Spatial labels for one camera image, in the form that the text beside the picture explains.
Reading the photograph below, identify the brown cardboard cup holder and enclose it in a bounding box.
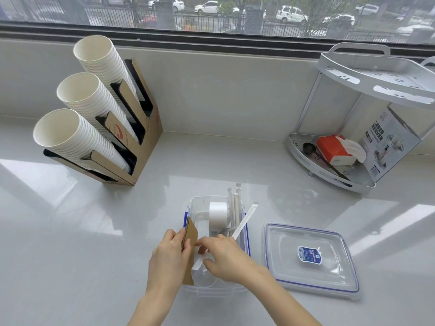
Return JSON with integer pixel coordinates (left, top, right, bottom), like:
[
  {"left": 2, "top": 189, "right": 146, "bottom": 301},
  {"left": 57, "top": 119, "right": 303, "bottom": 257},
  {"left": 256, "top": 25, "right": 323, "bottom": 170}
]
[{"left": 43, "top": 58, "right": 164, "bottom": 187}]

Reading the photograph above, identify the black metal fence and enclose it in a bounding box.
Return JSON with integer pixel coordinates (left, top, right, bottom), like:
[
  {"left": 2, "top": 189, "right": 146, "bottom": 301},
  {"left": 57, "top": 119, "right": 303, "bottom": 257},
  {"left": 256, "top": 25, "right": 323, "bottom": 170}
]
[{"left": 78, "top": 3, "right": 435, "bottom": 44}]

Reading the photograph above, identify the orange tissue pack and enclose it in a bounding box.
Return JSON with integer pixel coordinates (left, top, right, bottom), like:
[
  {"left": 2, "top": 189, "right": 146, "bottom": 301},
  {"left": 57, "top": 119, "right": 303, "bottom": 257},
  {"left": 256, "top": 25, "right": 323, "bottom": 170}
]
[{"left": 315, "top": 134, "right": 367, "bottom": 166}]

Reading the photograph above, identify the person's left hand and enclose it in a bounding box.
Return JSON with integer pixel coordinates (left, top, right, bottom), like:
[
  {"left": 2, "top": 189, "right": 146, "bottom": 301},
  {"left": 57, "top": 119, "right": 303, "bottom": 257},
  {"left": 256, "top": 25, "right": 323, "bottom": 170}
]
[{"left": 146, "top": 229, "right": 193, "bottom": 296}]

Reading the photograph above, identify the person's right hand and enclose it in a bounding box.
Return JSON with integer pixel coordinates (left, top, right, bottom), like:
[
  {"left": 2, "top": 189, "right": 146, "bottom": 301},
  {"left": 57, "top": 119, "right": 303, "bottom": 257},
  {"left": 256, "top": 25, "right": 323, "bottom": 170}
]
[{"left": 195, "top": 234, "right": 270, "bottom": 286}]

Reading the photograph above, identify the white straw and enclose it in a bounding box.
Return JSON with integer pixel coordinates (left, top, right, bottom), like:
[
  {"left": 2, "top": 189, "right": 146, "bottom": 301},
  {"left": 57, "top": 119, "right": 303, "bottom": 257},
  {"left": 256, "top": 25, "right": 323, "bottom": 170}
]
[
  {"left": 227, "top": 187, "right": 235, "bottom": 232},
  {"left": 192, "top": 251, "right": 213, "bottom": 271},
  {"left": 233, "top": 182, "right": 243, "bottom": 231},
  {"left": 232, "top": 201, "right": 260, "bottom": 240}
]

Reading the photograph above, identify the dark window frame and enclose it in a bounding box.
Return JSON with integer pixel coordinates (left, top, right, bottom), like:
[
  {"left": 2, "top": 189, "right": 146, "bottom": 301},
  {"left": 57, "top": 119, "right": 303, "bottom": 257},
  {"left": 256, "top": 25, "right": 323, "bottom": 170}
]
[{"left": 0, "top": 21, "right": 435, "bottom": 65}]

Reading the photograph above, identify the grey printed product box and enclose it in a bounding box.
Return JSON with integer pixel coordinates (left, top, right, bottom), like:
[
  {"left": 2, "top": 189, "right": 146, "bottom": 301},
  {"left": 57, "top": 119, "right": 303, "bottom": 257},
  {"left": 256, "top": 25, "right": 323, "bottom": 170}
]
[{"left": 358, "top": 104, "right": 422, "bottom": 183}]

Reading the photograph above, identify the person's left forearm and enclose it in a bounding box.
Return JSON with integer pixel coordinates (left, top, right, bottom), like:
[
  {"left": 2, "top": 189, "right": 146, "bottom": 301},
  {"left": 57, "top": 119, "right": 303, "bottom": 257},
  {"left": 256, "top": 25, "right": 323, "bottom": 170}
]
[{"left": 127, "top": 289, "right": 181, "bottom": 326}]

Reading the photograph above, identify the clear plastic container lid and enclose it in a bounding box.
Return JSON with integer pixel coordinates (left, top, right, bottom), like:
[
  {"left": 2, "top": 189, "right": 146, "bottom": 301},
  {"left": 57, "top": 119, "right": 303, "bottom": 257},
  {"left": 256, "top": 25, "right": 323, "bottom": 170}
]
[{"left": 262, "top": 222, "right": 361, "bottom": 301}]

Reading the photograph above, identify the person's right forearm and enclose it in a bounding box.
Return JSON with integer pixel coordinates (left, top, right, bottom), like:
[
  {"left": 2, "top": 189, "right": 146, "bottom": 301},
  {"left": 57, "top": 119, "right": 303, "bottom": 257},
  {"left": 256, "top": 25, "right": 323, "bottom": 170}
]
[{"left": 243, "top": 265, "right": 322, "bottom": 326}]

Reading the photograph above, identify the white tape roll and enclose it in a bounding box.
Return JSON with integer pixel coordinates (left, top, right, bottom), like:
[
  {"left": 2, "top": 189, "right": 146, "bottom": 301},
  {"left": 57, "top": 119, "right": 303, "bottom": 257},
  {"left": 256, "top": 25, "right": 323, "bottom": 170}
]
[{"left": 208, "top": 201, "right": 228, "bottom": 235}]

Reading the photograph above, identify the row of parked cars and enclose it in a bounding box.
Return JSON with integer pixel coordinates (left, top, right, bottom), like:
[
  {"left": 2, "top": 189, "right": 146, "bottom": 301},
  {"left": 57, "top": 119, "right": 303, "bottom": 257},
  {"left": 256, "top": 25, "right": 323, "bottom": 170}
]
[{"left": 99, "top": 0, "right": 435, "bottom": 36}]

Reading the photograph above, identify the clear plastic storage container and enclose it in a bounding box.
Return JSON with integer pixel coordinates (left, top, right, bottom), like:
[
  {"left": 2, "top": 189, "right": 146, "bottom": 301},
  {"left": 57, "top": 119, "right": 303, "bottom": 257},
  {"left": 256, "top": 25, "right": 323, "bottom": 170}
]
[{"left": 178, "top": 195, "right": 251, "bottom": 299}]

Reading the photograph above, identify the brown cardboard divider piece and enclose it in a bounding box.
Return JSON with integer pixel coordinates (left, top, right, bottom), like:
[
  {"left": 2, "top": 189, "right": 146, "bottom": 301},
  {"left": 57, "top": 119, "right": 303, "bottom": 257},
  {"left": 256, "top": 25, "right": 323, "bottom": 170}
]
[{"left": 181, "top": 216, "right": 198, "bottom": 286}]

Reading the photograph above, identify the stack of white paper cups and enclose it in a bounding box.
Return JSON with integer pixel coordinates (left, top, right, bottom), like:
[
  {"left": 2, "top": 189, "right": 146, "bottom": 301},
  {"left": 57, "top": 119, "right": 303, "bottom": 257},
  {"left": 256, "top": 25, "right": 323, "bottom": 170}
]
[
  {"left": 73, "top": 34, "right": 140, "bottom": 106},
  {"left": 56, "top": 71, "right": 137, "bottom": 147},
  {"left": 33, "top": 108, "right": 132, "bottom": 176}
]

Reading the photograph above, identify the white two-tier corner rack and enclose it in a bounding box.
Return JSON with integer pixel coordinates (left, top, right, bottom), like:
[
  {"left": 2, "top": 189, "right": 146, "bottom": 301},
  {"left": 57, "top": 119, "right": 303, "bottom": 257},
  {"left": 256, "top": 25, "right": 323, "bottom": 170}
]
[{"left": 287, "top": 42, "right": 435, "bottom": 195}]

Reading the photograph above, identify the black measuring spoon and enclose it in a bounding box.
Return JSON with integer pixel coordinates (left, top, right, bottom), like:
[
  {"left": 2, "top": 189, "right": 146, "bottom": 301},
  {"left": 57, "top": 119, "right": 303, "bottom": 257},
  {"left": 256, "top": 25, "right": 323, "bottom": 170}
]
[{"left": 302, "top": 142, "right": 353, "bottom": 182}]

